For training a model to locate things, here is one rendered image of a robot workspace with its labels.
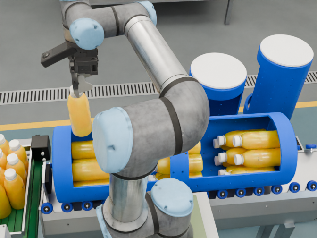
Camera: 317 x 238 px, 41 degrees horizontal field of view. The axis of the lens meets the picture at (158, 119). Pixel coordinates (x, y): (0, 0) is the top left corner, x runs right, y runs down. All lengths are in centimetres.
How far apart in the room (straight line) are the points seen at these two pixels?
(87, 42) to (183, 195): 47
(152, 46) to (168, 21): 341
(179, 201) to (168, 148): 38
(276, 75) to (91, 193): 121
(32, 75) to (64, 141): 230
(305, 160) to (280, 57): 60
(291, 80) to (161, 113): 161
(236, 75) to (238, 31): 226
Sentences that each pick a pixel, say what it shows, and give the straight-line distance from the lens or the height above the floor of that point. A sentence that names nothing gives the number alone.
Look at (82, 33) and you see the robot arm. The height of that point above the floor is 177.
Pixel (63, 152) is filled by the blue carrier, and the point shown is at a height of 122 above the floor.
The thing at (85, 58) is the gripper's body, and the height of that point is 159.
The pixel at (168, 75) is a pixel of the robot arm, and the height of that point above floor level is 178.
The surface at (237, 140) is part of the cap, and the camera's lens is 163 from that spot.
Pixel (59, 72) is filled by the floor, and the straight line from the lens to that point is 377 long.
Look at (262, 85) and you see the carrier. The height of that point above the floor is 86.
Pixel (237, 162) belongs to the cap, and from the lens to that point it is 164.
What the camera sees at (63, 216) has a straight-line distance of 171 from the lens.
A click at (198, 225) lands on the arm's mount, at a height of 117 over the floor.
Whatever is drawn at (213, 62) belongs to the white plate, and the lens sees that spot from 218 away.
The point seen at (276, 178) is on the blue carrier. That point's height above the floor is 109.
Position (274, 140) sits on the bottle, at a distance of 167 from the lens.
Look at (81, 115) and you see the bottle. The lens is 140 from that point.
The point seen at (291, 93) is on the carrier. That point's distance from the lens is 241.
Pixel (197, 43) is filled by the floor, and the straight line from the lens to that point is 411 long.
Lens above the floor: 235
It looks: 45 degrees down
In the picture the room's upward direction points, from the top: 3 degrees clockwise
